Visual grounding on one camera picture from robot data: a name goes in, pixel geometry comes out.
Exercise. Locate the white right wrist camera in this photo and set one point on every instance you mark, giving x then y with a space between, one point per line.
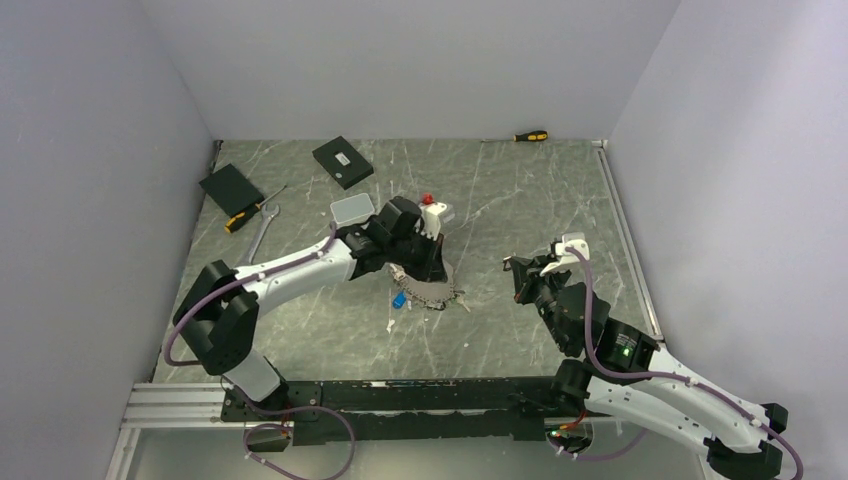
562 256

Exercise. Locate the clear plastic container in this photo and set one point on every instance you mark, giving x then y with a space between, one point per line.
352 210

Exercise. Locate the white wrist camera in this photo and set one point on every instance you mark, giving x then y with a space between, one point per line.
434 215
562 256

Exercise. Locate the yellow black screwdriver left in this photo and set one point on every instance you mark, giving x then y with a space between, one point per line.
241 219

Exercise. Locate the plain black box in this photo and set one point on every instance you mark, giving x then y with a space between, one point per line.
231 190

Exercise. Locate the large silver wrench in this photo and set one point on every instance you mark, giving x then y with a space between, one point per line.
268 214

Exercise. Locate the yellow black screwdriver far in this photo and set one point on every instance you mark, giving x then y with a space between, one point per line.
526 137

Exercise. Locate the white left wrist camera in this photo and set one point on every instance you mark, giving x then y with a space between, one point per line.
434 215

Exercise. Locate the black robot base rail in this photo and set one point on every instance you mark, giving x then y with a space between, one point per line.
520 408

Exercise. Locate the yellow black screwdriver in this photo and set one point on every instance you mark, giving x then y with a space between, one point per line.
241 219
526 137

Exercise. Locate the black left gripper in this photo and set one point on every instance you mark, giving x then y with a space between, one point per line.
432 269

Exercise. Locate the black box with label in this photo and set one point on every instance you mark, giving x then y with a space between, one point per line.
343 163

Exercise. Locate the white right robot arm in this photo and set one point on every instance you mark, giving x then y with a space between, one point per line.
615 369

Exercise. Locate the blue key tag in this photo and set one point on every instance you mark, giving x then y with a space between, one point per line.
399 300

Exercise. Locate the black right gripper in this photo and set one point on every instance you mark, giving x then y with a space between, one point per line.
526 274

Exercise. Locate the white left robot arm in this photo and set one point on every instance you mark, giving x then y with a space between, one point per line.
218 316

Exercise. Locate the round metal keyring plate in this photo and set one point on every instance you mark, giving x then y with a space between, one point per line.
433 295

